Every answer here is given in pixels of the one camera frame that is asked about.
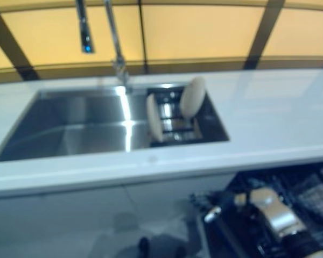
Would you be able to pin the black framed yellow window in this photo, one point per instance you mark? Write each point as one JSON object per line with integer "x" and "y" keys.
{"x": 43, "y": 40}

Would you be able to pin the black sink drying rack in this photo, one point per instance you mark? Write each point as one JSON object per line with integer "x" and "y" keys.
{"x": 177, "y": 129}

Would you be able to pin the dishwasher with black rack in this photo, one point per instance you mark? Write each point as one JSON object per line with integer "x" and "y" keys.
{"x": 317, "y": 199}

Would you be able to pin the white cabinet door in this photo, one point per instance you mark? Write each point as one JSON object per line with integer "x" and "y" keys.
{"x": 172, "y": 201}
{"x": 56, "y": 220}

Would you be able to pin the stainless steel sink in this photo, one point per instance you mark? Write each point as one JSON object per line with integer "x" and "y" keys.
{"x": 70, "y": 126}

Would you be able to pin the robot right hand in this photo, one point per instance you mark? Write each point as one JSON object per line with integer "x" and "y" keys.
{"x": 280, "y": 217}

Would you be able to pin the cream round plate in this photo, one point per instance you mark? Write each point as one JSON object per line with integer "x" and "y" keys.
{"x": 192, "y": 98}
{"x": 154, "y": 118}

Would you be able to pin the chrome pull-down faucet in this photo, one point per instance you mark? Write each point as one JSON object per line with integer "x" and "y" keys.
{"x": 118, "y": 51}

